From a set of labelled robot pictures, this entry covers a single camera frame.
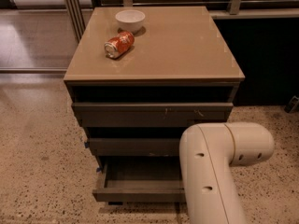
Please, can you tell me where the grey drawer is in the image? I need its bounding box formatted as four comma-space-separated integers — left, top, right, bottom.
72, 103, 233, 128
93, 156, 185, 203
88, 138, 179, 156

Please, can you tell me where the orange soda can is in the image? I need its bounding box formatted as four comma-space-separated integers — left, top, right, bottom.
104, 31, 135, 59

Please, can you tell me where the grey drawer cabinet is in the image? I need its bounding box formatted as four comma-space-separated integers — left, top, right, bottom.
63, 6, 246, 173

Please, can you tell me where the white ceramic bowl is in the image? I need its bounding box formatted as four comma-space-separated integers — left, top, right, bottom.
115, 9, 146, 34

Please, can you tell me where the grey bottom drawer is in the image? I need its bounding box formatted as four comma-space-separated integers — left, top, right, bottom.
93, 156, 185, 203

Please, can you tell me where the grey middle drawer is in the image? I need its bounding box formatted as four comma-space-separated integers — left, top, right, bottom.
88, 138, 179, 156

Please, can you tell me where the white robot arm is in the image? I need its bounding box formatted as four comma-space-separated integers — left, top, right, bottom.
179, 122, 275, 224

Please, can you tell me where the grey top drawer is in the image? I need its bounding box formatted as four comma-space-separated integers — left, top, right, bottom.
72, 103, 233, 128

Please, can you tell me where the dark object by wall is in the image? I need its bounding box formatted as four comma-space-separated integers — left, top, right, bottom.
284, 96, 299, 113

